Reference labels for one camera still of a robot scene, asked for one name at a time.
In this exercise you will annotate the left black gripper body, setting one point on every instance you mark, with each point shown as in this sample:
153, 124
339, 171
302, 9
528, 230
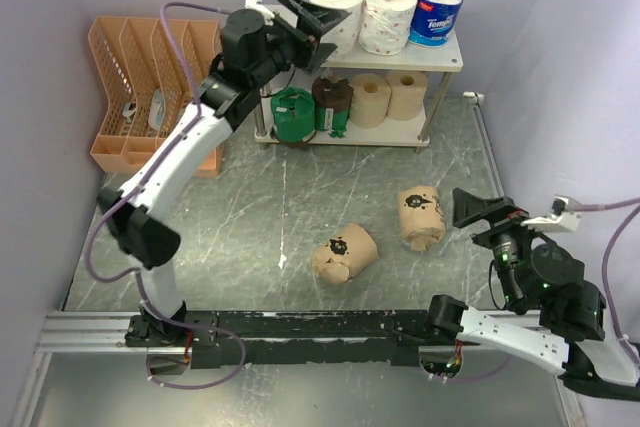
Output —
289, 46

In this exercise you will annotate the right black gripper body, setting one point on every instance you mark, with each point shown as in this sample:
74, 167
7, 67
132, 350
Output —
509, 243

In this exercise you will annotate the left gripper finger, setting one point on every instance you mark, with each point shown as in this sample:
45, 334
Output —
315, 20
316, 58

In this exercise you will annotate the white floral toilet roll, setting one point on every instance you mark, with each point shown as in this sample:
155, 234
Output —
344, 35

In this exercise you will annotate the brown paper roll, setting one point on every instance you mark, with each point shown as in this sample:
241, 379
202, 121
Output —
421, 217
344, 255

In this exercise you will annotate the green brown roll orange label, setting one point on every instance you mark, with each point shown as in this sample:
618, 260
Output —
293, 111

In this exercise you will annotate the beige toilet roll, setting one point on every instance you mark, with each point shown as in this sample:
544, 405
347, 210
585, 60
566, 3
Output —
408, 89
370, 100

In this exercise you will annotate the blue white roll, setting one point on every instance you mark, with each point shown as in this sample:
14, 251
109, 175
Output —
433, 21

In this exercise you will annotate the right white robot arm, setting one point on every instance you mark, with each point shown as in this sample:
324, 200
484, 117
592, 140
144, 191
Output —
579, 339

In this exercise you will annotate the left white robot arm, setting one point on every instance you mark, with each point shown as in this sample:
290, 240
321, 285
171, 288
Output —
257, 45

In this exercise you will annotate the white two-tier shelf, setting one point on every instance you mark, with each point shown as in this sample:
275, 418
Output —
446, 60

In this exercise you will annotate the orange plastic file organizer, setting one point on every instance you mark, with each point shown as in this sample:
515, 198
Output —
134, 57

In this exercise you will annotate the papers in organizer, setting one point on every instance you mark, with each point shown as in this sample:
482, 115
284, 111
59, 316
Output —
153, 119

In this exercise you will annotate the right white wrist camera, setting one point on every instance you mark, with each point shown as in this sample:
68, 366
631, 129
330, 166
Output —
563, 217

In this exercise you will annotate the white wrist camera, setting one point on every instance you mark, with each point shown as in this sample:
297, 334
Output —
257, 5
563, 217

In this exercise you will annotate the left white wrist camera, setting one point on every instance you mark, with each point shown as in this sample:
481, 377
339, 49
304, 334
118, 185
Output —
257, 5

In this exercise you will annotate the white corner bracket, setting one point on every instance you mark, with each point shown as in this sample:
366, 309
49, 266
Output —
474, 98

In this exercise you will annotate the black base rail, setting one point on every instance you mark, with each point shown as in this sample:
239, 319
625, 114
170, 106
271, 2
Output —
399, 337

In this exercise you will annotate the aluminium frame rail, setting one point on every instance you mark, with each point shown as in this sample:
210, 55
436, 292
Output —
83, 375

